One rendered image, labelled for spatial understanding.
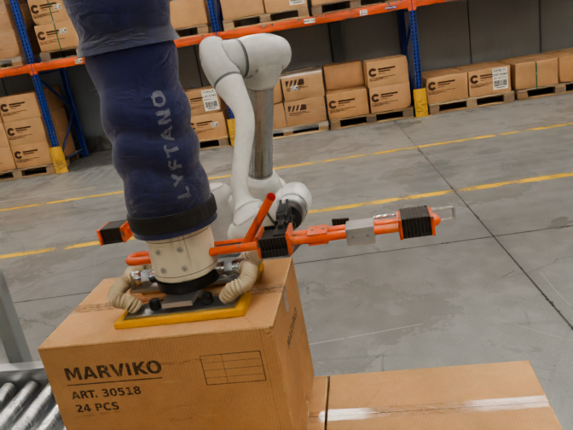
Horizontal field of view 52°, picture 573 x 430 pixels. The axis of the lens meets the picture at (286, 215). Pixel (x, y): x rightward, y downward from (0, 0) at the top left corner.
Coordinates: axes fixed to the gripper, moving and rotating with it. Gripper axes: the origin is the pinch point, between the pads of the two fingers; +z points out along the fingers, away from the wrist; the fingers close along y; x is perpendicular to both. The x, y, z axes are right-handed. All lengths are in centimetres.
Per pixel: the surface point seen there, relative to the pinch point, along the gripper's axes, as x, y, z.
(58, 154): 432, 72, -674
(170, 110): 19.2, -36.8, 6.9
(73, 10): 34, -61, 10
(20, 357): 118, 53, -47
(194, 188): 17.8, -17.6, 5.5
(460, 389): -42, 54, -8
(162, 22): 17, -56, 4
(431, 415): -32, 54, 2
